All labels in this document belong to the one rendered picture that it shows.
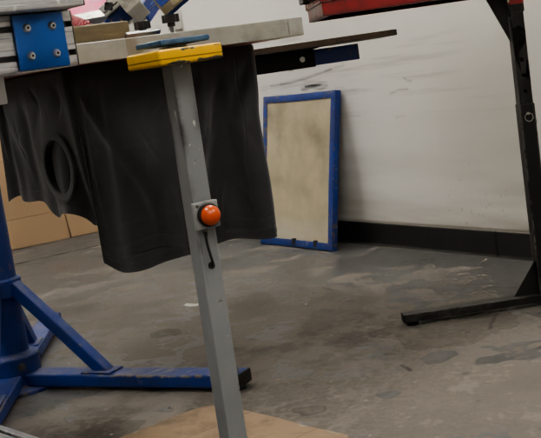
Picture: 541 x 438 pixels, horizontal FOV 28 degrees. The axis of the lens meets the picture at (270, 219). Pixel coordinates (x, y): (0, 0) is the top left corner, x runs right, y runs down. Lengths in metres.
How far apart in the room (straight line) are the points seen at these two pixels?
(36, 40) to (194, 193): 0.43
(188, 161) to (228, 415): 0.48
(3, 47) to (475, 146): 3.01
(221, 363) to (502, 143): 2.54
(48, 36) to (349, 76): 3.40
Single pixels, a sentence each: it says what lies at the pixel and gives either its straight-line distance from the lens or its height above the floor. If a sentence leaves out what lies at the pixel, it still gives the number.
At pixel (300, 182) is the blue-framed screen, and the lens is 5.31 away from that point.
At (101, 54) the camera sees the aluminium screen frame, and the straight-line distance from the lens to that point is 2.12.
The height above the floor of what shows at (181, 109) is 0.84.
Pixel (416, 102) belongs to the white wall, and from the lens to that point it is 4.72.
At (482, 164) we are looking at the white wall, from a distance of 4.48.
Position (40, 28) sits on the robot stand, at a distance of 1.76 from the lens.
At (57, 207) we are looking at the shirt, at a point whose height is 0.66.
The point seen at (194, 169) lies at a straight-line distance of 1.98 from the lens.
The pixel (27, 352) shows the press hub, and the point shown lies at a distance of 3.58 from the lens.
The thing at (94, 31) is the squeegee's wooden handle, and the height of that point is 1.04.
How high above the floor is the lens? 0.90
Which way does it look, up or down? 8 degrees down
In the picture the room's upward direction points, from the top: 8 degrees counter-clockwise
